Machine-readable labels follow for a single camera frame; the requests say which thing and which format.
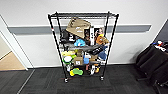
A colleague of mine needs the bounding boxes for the blue plush toy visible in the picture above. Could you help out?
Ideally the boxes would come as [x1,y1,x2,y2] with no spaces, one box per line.
[73,38,87,48]

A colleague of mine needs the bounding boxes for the long black box white print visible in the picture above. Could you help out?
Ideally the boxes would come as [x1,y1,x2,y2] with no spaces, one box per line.
[87,45,105,56]

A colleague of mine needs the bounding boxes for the blue cup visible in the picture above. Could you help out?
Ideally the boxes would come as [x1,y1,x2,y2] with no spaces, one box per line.
[83,53,91,65]

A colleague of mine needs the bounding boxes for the small brown box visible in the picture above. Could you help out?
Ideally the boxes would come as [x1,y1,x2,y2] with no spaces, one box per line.
[89,53,100,61]

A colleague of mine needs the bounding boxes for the tall black white printed boxes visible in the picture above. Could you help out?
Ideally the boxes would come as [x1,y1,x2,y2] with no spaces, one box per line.
[83,25,105,47]

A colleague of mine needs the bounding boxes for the brown cardboard box white label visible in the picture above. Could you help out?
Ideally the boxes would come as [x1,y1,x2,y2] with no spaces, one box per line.
[72,49,85,67]

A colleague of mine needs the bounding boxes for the yellow plush toy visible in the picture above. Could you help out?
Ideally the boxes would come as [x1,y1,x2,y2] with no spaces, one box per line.
[61,49,76,57]

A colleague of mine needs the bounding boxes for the orange brown plush toy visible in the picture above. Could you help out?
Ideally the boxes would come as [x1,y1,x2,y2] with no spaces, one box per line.
[95,34,111,46]

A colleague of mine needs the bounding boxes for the green white toy bowl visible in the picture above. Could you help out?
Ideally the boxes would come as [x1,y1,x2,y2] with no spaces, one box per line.
[62,54,74,65]

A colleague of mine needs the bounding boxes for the black bag white print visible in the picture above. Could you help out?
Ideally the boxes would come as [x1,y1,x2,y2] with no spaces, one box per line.
[59,29,76,44]

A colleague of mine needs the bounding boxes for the large tan cardboard box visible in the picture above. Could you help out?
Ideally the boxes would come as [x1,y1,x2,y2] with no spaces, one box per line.
[65,17,93,37]

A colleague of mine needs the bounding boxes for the orange white toy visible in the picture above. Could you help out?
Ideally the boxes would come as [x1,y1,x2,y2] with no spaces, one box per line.
[87,63,101,75]

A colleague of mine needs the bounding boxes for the yellow green toy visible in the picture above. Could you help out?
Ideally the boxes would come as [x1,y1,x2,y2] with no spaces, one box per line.
[69,67,85,77]

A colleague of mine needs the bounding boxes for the black wire shelf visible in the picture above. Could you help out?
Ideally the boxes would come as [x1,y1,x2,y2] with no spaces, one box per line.
[47,11,120,83]

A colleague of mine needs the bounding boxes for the white door frame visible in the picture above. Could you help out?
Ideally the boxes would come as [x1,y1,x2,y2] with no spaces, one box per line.
[0,14,35,71]

